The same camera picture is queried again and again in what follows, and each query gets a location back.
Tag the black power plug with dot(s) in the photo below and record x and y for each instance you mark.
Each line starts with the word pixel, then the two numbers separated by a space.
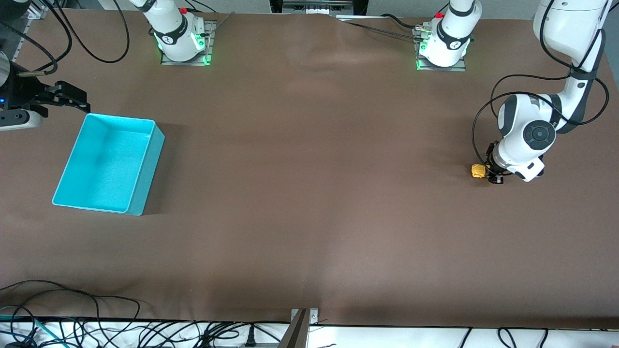
pixel 250 338

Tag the brown table cover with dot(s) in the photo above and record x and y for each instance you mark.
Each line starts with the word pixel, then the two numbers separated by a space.
pixel 309 217

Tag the grey metal bracket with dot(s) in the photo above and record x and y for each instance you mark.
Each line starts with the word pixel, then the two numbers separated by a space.
pixel 313 316

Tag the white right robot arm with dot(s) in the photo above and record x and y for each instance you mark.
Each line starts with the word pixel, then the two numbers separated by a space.
pixel 174 34

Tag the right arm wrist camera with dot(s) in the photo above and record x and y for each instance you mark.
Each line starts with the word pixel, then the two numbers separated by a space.
pixel 19 121

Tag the cyan plastic bin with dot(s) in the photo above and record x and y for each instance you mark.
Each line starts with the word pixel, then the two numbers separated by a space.
pixel 101 164

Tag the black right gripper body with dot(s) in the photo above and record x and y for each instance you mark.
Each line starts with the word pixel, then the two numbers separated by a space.
pixel 25 92

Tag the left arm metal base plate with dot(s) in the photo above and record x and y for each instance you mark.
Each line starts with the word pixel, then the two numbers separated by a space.
pixel 458 66

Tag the dark grey stand pole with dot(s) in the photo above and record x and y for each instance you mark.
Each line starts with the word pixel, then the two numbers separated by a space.
pixel 296 333

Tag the aluminium frame rail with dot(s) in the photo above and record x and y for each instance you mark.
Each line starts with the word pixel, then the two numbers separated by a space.
pixel 36 7

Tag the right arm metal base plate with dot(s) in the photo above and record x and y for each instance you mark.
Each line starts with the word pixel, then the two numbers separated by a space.
pixel 211 38

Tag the yellow beetle toy car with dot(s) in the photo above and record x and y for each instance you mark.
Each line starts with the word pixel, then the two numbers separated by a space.
pixel 478 171

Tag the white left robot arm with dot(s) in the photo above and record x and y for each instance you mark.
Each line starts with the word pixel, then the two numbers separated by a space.
pixel 524 135

